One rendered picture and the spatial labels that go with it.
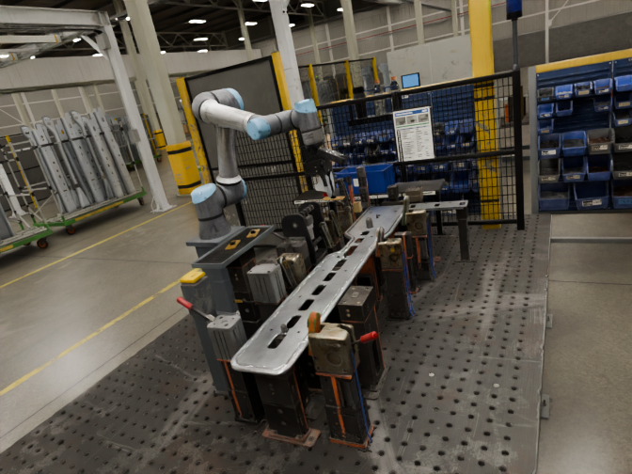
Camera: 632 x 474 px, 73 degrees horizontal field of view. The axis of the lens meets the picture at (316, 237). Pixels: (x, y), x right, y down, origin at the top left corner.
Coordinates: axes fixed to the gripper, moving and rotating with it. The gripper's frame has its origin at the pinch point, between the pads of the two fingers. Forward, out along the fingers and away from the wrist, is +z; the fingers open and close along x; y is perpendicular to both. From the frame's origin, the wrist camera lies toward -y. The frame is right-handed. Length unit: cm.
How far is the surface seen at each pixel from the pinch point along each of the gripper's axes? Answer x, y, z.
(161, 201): -447, 559, 70
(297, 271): 18.4, 13.2, 23.2
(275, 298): 36.1, 13.9, 24.8
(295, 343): 58, -4, 27
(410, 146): -101, -9, 4
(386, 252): -3.7, -14.6, 27.8
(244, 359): 67, 7, 27
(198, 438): 71, 33, 55
